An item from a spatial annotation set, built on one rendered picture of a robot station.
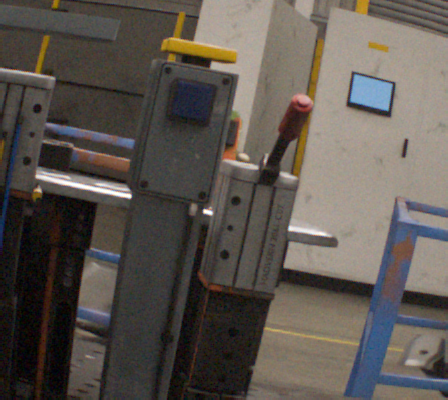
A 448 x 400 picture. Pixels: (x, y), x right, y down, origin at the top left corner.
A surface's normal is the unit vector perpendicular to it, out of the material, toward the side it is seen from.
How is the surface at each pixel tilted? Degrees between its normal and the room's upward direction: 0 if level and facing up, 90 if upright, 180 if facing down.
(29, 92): 90
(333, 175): 90
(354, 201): 90
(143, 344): 90
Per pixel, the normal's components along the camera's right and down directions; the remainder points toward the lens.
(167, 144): 0.12, 0.08
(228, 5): -0.20, 0.01
